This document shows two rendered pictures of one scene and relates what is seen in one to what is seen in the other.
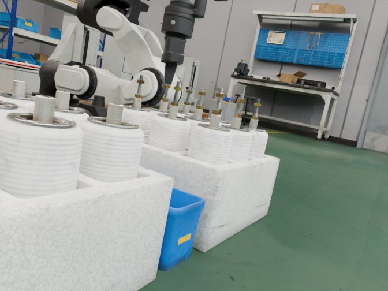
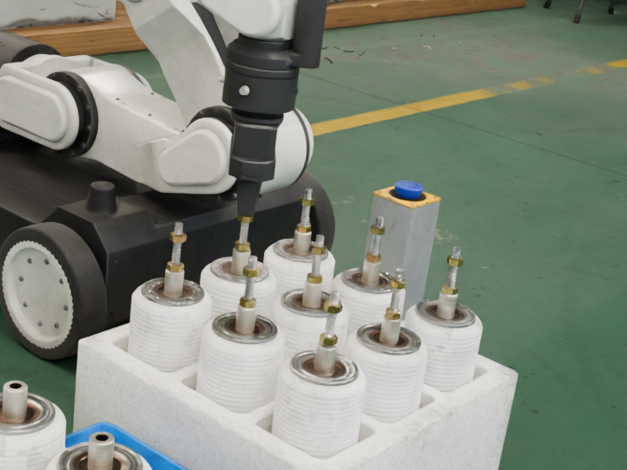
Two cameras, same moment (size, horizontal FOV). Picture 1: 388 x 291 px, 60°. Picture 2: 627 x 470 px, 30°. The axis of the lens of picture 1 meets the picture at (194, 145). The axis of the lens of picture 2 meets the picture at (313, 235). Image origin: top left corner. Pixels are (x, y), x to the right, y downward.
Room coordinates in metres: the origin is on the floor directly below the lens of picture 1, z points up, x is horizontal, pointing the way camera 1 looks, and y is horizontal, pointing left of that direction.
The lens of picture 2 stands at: (-0.37, -0.14, 0.83)
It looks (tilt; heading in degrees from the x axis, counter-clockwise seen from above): 21 degrees down; 7
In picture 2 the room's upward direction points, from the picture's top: 8 degrees clockwise
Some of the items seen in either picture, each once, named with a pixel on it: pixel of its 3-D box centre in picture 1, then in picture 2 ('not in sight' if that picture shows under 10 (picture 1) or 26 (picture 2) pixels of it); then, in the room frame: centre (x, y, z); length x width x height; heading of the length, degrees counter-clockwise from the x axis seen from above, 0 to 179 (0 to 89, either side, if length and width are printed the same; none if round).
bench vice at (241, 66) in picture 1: (242, 68); not in sight; (5.53, -0.53, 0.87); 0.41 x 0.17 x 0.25; 150
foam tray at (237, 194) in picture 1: (186, 175); (295, 419); (0.92, 0.01, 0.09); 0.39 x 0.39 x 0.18; 60
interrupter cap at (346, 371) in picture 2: (213, 127); (324, 368); (0.76, -0.04, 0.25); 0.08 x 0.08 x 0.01
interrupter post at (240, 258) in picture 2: (163, 107); (240, 261); (0.98, 0.11, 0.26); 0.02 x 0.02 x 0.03
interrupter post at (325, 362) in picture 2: (214, 122); (326, 357); (0.76, -0.04, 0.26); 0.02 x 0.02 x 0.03
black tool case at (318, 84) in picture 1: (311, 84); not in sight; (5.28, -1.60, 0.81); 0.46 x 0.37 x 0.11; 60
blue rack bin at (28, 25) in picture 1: (19, 22); not in sight; (5.36, 3.04, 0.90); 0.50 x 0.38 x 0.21; 61
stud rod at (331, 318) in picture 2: (218, 104); (330, 324); (0.76, -0.04, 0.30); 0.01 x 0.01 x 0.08
